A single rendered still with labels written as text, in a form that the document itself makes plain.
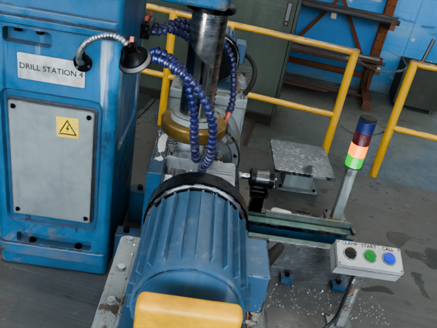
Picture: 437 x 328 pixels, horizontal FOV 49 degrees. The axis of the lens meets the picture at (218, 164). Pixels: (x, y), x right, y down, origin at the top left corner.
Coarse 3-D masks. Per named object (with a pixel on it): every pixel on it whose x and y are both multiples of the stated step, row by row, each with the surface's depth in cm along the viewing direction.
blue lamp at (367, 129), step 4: (360, 120) 162; (360, 124) 162; (364, 124) 161; (368, 124) 160; (372, 124) 160; (376, 124) 162; (356, 128) 164; (360, 128) 162; (364, 128) 161; (368, 128) 161; (372, 128) 161; (360, 132) 162; (364, 132) 162; (368, 132) 161; (372, 132) 162
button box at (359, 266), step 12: (336, 240) 121; (336, 252) 119; (360, 252) 120; (384, 252) 121; (396, 252) 121; (336, 264) 118; (348, 264) 117; (360, 264) 118; (372, 264) 118; (384, 264) 119; (396, 264) 119; (360, 276) 121; (372, 276) 121; (384, 276) 120; (396, 276) 119
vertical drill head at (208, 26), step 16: (192, 16) 116; (208, 16) 114; (224, 16) 115; (192, 32) 117; (208, 32) 115; (224, 32) 118; (192, 48) 118; (208, 48) 117; (192, 64) 120; (208, 64) 119; (208, 80) 122; (208, 96) 124; (176, 112) 128; (176, 128) 124; (208, 128) 127; (224, 128) 130; (176, 144) 130
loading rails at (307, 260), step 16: (256, 224) 151; (272, 224) 151; (288, 224) 152; (304, 224) 154; (320, 224) 154; (336, 224) 155; (352, 224) 156; (272, 240) 141; (288, 240) 145; (304, 240) 146; (320, 240) 154; (352, 240) 153; (288, 256) 143; (304, 256) 143; (320, 256) 143; (272, 272) 146; (288, 272) 146; (304, 272) 146; (320, 272) 146; (336, 288) 146
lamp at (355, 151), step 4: (352, 144) 166; (352, 148) 166; (356, 148) 165; (360, 148) 164; (364, 148) 165; (348, 152) 169; (352, 152) 166; (356, 152) 165; (360, 152) 165; (364, 152) 166; (352, 156) 167; (356, 156) 166; (360, 156) 166; (364, 156) 167
